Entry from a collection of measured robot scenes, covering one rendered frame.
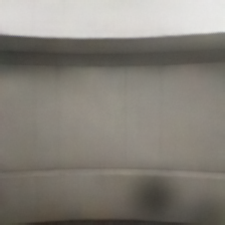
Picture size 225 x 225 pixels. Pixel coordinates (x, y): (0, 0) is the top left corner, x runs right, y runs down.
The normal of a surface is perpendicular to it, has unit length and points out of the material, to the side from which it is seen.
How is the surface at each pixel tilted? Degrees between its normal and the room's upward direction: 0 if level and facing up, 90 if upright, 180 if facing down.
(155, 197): 90
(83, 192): 90
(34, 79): 90
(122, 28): 90
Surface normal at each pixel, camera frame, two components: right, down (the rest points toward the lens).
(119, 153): -0.05, 0.00
